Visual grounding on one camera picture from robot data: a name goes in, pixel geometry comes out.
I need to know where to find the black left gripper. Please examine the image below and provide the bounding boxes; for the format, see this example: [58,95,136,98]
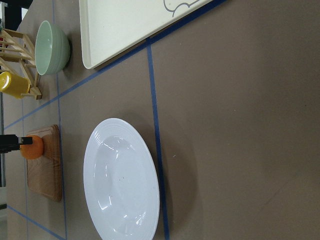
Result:
[0,134,33,153]

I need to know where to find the orange fruit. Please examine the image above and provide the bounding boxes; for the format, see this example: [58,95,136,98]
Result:
[20,135,44,160]

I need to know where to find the cream bear tray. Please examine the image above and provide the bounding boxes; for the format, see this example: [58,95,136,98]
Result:
[79,0,209,69]

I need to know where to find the wooden cutting board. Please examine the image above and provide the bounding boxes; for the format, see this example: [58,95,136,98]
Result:
[26,124,62,202]

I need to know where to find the yellow mug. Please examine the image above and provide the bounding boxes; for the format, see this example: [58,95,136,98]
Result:
[0,71,30,99]

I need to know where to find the wooden cup rack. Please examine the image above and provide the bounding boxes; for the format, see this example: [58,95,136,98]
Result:
[0,28,42,100]

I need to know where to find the green ceramic bowl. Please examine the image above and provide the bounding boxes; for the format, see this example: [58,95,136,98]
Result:
[35,20,71,76]

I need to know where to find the white round plate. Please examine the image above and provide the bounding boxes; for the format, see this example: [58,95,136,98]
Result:
[83,118,160,240]

